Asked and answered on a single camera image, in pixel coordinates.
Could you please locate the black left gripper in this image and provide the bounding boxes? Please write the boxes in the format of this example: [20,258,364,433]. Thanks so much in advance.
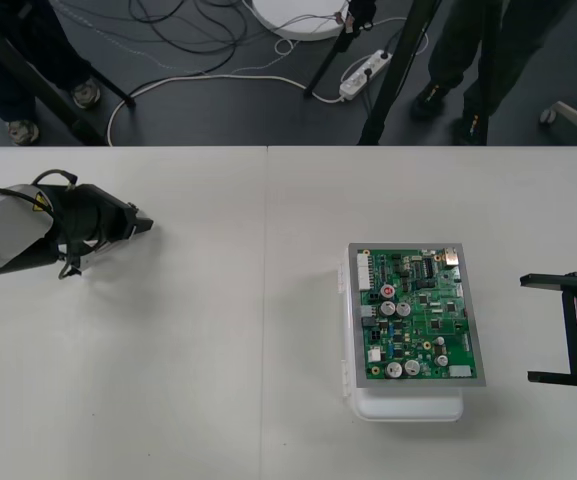
[70,183,156,250]

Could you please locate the white round base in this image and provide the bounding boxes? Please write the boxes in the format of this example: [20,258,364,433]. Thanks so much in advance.
[250,0,351,42]

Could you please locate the white power strip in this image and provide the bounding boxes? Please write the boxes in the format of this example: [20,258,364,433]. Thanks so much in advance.
[338,48,396,104]

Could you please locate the green circuit board grey frame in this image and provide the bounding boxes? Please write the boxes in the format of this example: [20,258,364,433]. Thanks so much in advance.
[347,242,488,391]

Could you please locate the white floor cable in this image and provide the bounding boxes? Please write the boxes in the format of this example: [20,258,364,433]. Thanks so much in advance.
[107,73,345,147]

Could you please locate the black floor cable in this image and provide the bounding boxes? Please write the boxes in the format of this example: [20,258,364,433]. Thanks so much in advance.
[52,0,269,76]

